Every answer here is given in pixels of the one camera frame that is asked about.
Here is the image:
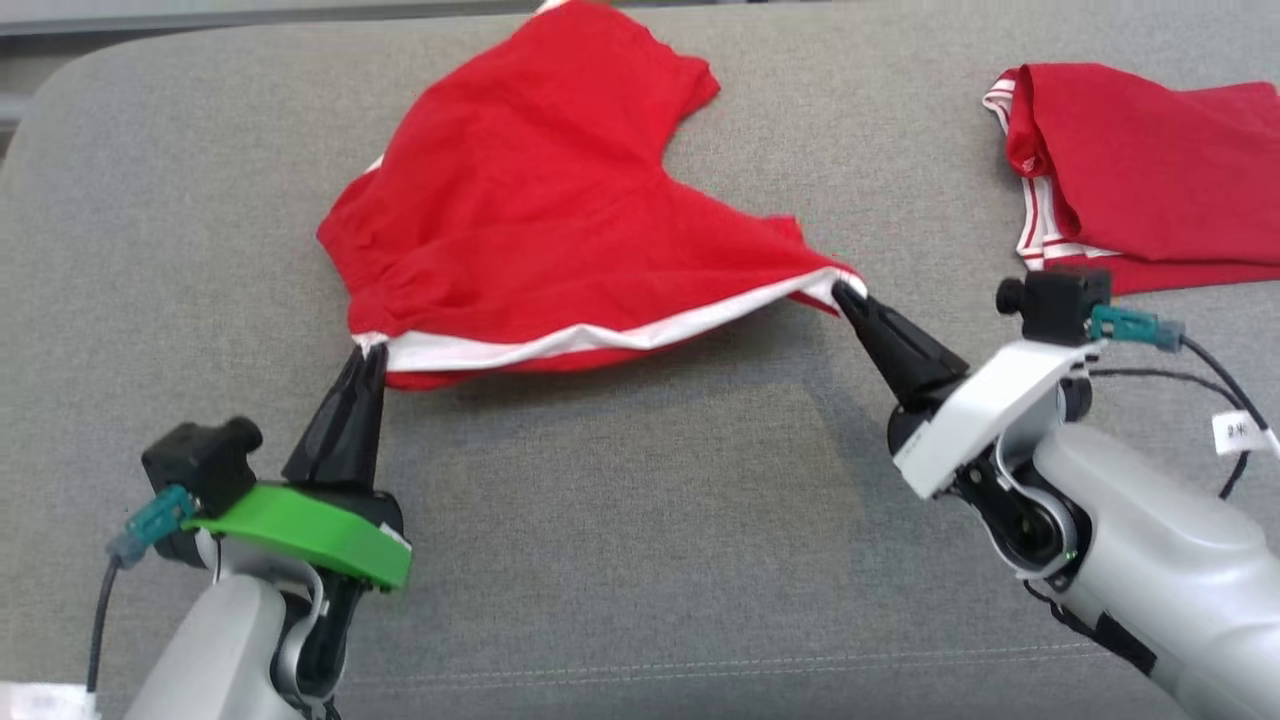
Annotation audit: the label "grey fabric sofa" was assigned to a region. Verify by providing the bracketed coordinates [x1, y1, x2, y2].
[0, 0, 1280, 720]

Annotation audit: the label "white cable label tag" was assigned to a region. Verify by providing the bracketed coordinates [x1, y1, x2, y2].
[1212, 410, 1274, 459]
[0, 683, 101, 720]

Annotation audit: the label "red white basketball jersey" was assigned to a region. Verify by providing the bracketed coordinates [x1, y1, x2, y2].
[982, 62, 1280, 297]

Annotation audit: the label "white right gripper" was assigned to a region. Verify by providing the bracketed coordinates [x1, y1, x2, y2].
[832, 281, 1106, 501]

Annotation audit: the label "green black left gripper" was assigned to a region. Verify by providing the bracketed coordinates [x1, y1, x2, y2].
[185, 345, 413, 593]

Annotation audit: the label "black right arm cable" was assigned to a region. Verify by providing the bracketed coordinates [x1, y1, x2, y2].
[1090, 305, 1280, 501]

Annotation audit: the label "red white-striped shorts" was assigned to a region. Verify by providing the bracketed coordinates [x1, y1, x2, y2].
[316, 0, 868, 391]

